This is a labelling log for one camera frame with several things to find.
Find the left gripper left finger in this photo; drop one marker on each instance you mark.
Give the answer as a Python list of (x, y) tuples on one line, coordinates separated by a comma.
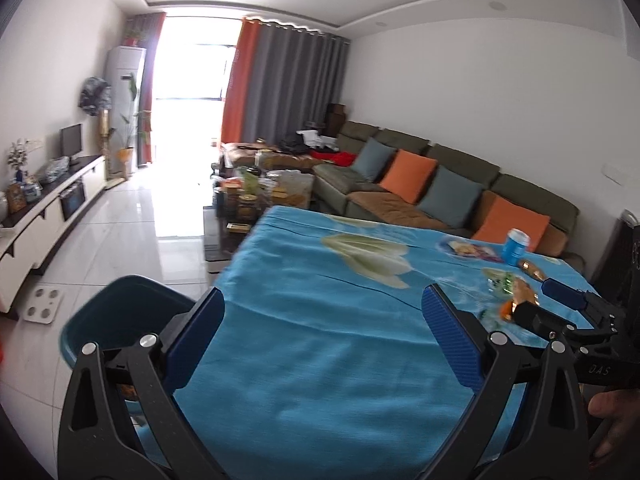
[(97, 439)]

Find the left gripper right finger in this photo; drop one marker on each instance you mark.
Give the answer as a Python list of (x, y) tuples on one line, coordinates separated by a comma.
[(549, 436)]

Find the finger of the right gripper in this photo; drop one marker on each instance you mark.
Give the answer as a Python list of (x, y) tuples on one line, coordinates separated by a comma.
[(550, 326), (567, 292)]

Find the gold torn snack wrapper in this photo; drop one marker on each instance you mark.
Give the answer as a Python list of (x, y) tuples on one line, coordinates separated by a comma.
[(522, 293)]

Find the orange wrapper piece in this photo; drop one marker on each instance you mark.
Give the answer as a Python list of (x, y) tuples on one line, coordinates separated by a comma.
[(507, 309)]

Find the teal plastic trash bin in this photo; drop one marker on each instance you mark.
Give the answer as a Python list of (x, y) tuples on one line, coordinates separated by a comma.
[(132, 307)]

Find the person's right hand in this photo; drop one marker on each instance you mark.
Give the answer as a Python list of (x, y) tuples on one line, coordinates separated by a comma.
[(621, 409)]

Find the black appliance by door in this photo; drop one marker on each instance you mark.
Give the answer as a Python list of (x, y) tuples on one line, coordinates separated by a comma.
[(612, 276)]

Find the gold foil snack packet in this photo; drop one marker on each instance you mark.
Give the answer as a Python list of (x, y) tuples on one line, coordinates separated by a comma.
[(530, 269)]

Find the blue white coffee cup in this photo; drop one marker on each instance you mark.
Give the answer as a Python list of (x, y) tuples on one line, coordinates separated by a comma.
[(514, 247)]

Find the red cookie packet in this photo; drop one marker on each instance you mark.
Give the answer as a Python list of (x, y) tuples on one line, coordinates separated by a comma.
[(487, 253)]

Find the clear cracker packet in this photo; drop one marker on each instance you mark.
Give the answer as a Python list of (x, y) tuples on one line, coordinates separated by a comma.
[(463, 249)]

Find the white bathroom scale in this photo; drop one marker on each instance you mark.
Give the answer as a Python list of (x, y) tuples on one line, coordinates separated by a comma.
[(42, 304)]

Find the teal cushion near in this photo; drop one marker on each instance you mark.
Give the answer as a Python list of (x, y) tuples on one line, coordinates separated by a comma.
[(450, 198)]

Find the teal cushion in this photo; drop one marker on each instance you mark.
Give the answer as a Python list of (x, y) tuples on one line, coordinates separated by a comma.
[(372, 159), (450, 198)]

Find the white black tv cabinet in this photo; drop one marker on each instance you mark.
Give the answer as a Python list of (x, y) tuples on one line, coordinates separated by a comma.
[(31, 237)]

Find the orange cushion far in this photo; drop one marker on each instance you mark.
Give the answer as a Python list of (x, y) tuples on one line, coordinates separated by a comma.
[(407, 176)]

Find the blue floral tablecloth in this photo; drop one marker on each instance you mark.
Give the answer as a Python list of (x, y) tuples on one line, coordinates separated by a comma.
[(323, 367)]

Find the green sectional sofa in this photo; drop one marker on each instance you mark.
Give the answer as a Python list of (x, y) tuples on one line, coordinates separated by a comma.
[(337, 188)]

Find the teal cushion far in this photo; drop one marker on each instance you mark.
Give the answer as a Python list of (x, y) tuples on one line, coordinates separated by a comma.
[(372, 159)]

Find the cluttered coffee table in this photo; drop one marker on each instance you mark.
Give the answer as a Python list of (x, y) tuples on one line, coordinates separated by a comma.
[(240, 196)]

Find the flower vase on cabinet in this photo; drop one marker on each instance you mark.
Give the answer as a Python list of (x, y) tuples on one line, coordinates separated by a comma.
[(17, 157)]

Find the small black monitor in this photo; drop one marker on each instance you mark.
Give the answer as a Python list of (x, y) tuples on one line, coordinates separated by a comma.
[(71, 142)]

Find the tall green potted plant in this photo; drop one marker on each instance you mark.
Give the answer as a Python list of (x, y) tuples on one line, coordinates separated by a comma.
[(123, 143)]

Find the covered standing fan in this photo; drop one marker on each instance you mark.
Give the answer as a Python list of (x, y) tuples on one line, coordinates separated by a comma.
[(95, 100)]

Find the white standing air conditioner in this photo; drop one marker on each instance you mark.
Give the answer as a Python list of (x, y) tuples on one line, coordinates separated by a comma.
[(123, 57)]

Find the grey orange curtain right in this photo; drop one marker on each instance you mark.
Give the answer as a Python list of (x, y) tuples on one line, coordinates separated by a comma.
[(283, 78)]

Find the dark red curtain left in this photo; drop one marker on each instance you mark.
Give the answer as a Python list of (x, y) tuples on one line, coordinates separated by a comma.
[(143, 31)]

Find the white wall switch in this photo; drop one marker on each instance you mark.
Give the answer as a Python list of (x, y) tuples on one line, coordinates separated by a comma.
[(615, 174)]

